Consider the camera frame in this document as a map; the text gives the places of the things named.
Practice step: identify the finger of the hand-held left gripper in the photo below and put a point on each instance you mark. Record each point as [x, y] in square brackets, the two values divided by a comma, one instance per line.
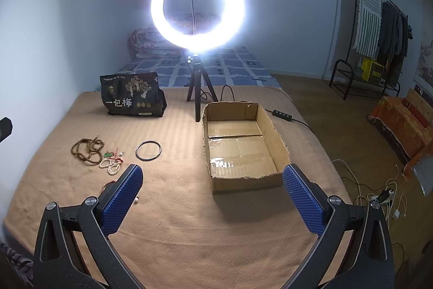
[5, 128]

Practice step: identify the dark patterned cloth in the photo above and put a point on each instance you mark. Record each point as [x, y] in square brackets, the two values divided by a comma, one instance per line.
[13, 265]

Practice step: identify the dark snack bag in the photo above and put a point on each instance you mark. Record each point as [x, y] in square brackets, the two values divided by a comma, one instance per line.
[132, 96]

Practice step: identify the cardboard box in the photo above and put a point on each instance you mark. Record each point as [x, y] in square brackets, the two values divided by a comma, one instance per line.
[236, 146]

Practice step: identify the red box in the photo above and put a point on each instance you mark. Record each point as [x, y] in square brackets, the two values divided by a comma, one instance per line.
[419, 116]

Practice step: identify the black bangle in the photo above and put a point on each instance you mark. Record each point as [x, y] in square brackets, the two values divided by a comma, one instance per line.
[137, 151]

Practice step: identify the black inline light remote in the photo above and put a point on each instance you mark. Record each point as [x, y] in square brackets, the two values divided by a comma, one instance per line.
[279, 115]

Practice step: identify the striped towel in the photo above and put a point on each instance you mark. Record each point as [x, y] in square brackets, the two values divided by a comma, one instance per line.
[368, 18]

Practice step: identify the blue patterned bedsheet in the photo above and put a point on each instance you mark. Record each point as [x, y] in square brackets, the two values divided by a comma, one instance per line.
[236, 65]

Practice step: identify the landscape wall poster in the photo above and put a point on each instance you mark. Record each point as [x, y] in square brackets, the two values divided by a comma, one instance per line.
[427, 65]

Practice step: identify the wooden board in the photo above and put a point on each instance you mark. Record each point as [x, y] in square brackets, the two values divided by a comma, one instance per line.
[419, 101]

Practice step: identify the power strip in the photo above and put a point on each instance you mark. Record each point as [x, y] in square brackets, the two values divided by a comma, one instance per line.
[382, 197]

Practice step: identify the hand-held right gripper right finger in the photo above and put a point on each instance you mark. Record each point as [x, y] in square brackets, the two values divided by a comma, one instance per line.
[301, 199]

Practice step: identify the black metal shoe rack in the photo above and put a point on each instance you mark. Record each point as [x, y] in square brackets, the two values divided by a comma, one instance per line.
[341, 61]

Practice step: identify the folded floral quilt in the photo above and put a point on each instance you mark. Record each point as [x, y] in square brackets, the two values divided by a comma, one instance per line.
[142, 42]

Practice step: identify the yellow box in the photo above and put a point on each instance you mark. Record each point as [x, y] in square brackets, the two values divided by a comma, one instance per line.
[372, 70]

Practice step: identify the black tripod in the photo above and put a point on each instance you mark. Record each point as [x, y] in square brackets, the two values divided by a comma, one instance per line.
[197, 96]

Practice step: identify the hanging dark clothes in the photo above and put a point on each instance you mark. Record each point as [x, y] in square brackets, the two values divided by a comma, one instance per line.
[394, 31]

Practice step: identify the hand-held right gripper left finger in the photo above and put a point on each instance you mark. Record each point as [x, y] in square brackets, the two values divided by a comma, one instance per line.
[120, 201]

